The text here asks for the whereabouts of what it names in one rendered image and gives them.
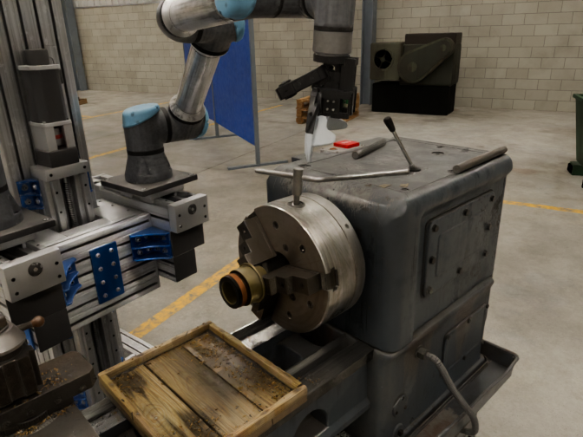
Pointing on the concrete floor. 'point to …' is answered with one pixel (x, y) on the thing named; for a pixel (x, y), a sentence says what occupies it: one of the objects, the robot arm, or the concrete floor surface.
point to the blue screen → (236, 94)
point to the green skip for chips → (578, 138)
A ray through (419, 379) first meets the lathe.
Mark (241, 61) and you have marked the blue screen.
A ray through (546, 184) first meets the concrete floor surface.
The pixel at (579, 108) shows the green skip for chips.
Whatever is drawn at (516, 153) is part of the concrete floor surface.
